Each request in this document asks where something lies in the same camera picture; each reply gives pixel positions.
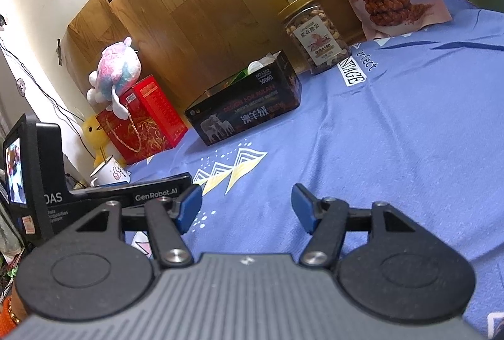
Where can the clear nut jar yellow lid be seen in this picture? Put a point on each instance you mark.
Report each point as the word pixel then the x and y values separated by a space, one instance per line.
pixel 315 36

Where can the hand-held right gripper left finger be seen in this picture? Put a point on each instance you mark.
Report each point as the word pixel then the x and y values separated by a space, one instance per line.
pixel 189 208

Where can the large wooden board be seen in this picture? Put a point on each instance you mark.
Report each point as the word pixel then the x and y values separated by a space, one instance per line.
pixel 189 17

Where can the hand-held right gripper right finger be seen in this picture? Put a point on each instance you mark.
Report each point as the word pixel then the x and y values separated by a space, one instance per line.
pixel 303 208

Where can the white wall outlet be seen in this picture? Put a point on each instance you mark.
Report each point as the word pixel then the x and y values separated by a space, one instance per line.
pixel 21 87

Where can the white enamel mug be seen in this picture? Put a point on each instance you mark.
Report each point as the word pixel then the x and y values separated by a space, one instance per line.
pixel 110 172

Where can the green snack packet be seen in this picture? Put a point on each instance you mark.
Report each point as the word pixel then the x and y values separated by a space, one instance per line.
pixel 239 76

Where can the yellow plush duck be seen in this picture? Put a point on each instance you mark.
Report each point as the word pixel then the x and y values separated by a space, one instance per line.
pixel 94 135

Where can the black cardboard box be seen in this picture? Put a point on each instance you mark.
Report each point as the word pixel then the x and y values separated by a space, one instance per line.
pixel 252 107

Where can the red gift box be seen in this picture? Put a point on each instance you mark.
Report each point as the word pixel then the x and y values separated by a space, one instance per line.
pixel 149 123

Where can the pink and blue plush toy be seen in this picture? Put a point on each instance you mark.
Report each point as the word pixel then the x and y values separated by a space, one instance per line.
pixel 116 68

